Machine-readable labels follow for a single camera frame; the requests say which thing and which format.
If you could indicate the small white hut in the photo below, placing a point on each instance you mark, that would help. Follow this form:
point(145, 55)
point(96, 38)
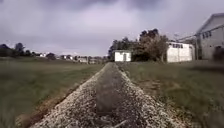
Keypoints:
point(122, 56)

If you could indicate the grey gravel path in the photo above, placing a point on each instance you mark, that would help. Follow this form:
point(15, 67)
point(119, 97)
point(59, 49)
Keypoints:
point(106, 93)

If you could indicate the row of distant houses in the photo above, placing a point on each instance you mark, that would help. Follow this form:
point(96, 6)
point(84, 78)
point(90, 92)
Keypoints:
point(80, 59)

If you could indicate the brownish tree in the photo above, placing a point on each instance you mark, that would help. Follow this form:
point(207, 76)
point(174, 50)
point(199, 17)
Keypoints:
point(151, 43)

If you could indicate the long white building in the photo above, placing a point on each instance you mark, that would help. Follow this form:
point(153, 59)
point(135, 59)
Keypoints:
point(178, 53)

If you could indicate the green grass verge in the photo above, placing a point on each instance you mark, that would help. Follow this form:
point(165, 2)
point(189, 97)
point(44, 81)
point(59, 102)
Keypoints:
point(186, 86)

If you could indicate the green grass field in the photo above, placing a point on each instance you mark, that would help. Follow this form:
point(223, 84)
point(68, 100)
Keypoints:
point(33, 80)

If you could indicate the distant dark trees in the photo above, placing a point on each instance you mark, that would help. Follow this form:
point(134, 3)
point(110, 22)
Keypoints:
point(18, 49)

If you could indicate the large grey building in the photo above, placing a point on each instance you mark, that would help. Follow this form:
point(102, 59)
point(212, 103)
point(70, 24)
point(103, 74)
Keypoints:
point(213, 40)

